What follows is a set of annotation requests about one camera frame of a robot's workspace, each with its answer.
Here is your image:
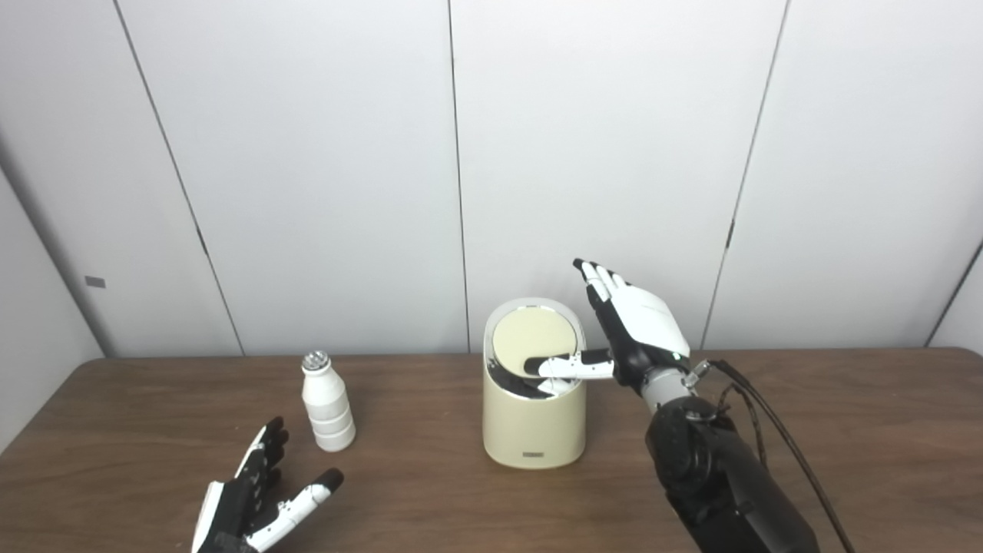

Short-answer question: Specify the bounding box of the cream-colored bin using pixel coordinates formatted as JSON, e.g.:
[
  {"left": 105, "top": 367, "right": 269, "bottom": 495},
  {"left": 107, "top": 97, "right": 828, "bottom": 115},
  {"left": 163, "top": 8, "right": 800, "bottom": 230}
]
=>
[{"left": 482, "top": 298, "right": 587, "bottom": 469}]

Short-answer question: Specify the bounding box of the thick black right wrist cable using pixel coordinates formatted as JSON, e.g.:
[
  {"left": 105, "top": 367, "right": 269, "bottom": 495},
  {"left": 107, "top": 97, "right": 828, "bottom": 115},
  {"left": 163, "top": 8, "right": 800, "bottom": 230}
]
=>
[{"left": 691, "top": 359, "right": 856, "bottom": 553}]

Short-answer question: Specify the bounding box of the thin braided right wrist cable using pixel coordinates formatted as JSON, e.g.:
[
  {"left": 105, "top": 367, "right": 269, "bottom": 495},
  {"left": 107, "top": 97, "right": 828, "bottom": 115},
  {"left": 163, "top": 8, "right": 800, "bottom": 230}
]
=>
[{"left": 718, "top": 380, "right": 769, "bottom": 471}]

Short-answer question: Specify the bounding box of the cream round bin lid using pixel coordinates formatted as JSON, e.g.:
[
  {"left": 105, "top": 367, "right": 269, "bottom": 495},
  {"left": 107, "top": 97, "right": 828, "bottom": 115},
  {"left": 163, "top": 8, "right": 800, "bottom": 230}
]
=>
[{"left": 491, "top": 307, "right": 578, "bottom": 379}]

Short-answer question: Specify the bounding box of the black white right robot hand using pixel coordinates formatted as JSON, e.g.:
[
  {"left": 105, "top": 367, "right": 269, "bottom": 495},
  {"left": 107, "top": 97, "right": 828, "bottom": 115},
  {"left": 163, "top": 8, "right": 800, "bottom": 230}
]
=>
[{"left": 524, "top": 257, "right": 692, "bottom": 398}]

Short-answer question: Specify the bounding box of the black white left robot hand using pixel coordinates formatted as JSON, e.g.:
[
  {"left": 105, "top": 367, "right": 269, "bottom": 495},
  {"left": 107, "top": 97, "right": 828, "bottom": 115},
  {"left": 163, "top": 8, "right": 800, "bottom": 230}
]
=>
[{"left": 190, "top": 417, "right": 345, "bottom": 553}]

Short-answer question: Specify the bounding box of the small white plastic bottle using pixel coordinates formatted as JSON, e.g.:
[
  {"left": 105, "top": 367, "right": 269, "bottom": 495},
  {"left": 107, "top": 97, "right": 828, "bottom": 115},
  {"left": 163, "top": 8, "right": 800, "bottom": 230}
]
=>
[{"left": 301, "top": 351, "right": 356, "bottom": 452}]

